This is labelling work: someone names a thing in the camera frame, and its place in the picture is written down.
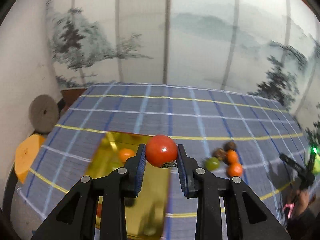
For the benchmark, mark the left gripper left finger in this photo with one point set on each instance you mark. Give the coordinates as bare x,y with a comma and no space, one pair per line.
74,217

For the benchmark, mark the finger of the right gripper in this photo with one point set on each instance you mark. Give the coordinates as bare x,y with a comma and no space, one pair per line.
311,156
291,163

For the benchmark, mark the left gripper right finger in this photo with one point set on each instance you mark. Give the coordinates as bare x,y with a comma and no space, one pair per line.
247,217

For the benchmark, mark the orange tangerine bottom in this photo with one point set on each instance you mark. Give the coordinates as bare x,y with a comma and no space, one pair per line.
125,153

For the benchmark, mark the orange tangerine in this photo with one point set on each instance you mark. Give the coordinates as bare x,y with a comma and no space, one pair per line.
125,153
232,157
235,170

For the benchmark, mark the red tomato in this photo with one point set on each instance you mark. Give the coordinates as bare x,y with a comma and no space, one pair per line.
161,151

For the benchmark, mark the person right hand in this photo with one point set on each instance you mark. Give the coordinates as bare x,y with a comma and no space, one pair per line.
297,202

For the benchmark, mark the green snack packet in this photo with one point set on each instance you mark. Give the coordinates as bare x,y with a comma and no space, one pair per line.
316,167

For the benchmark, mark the orange tangerine middle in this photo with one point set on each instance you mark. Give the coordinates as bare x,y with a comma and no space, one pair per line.
235,170

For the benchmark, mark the orange tangerine top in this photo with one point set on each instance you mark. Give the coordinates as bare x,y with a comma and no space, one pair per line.
232,157

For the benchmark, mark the green tomato left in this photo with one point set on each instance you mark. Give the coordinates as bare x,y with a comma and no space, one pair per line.
212,163

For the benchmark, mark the brown passion fruit left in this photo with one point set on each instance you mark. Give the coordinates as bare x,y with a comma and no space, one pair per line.
220,154

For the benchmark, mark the brown passion fruit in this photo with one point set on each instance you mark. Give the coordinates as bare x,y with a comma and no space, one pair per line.
230,145
220,154

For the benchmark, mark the brown passion fruit top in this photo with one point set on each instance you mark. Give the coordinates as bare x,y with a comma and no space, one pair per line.
230,145

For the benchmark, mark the orange stool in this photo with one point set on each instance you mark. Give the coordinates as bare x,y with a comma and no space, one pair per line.
25,154

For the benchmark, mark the round grey stone disc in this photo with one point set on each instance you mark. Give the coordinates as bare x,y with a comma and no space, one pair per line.
43,113

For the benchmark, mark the painted landscape folding screen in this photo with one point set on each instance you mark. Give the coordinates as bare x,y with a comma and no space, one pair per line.
266,48

